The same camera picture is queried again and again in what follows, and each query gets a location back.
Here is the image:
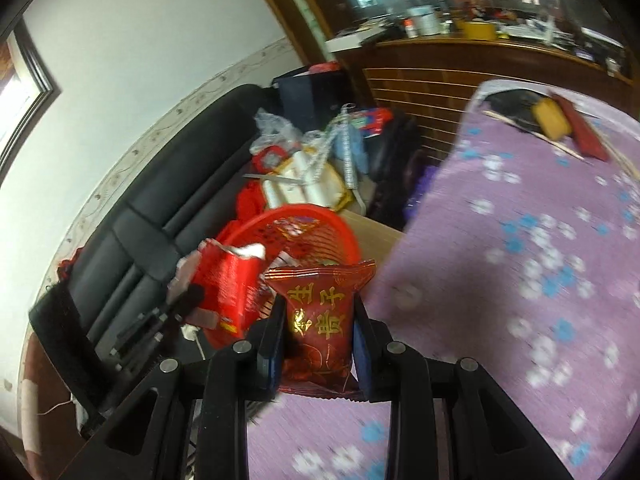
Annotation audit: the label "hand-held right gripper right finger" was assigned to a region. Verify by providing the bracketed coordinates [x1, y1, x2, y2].
[352, 296, 576, 480]

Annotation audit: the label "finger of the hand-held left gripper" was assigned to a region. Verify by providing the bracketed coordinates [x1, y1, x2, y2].
[170, 284, 207, 326]

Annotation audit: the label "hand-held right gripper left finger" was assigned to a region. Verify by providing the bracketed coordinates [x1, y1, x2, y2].
[75, 294, 286, 480]

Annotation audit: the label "torn bright red packet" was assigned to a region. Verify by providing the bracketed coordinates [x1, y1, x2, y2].
[172, 239, 271, 337]

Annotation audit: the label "dark red gold-print snack packet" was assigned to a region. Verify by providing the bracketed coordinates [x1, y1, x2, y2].
[264, 259, 377, 402]

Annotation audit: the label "red plastic mesh basket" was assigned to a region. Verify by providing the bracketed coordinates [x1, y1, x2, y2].
[200, 203, 363, 356]

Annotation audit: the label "black box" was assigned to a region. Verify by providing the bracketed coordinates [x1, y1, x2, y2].
[29, 282, 108, 433]

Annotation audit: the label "black leather sofa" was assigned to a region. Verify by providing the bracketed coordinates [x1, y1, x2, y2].
[30, 84, 426, 431]

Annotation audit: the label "red cloth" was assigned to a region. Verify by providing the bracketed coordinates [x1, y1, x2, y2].
[235, 182, 271, 226]

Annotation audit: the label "red framed plastic packet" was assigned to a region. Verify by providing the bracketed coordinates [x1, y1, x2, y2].
[251, 145, 286, 173]

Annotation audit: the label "white rolls in yellow tray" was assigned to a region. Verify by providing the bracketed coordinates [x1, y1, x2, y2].
[265, 152, 357, 213]

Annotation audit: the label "purple plastic bag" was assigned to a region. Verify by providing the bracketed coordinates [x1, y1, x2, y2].
[405, 165, 441, 216]

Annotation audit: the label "clear plastic bag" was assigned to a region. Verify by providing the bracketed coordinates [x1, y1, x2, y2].
[250, 108, 303, 153]

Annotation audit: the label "white folding ruler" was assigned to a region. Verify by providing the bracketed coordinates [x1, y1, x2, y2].
[305, 105, 359, 191]

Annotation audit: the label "purple floral tablecloth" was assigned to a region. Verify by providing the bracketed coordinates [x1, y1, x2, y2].
[245, 79, 640, 480]

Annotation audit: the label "light blue cloth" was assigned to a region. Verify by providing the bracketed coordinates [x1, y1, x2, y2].
[332, 127, 371, 176]

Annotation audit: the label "dark blue paper bag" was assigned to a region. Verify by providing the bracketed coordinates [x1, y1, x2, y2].
[274, 67, 351, 126]

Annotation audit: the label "red and blue packet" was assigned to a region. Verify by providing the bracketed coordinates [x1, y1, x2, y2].
[350, 107, 396, 138]

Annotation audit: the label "wooden stick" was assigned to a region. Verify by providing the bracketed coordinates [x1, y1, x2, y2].
[482, 110, 586, 161]

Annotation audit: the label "wooden brick-pattern counter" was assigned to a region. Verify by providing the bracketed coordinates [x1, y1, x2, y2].
[240, 0, 640, 166]

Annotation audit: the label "black pouch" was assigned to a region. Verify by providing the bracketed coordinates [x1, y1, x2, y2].
[487, 89, 546, 133]

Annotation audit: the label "white flat box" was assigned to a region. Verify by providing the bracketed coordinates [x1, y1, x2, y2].
[325, 30, 388, 53]

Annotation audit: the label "yellow block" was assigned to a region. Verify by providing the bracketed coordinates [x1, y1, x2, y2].
[531, 99, 573, 141]

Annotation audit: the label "red flat box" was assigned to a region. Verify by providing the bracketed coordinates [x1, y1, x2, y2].
[550, 92, 613, 163]

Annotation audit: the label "yellow tape roll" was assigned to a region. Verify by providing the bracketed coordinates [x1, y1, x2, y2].
[459, 21, 498, 41]

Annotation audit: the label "dark wooden window frame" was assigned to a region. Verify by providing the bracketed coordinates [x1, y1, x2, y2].
[0, 17, 56, 171]

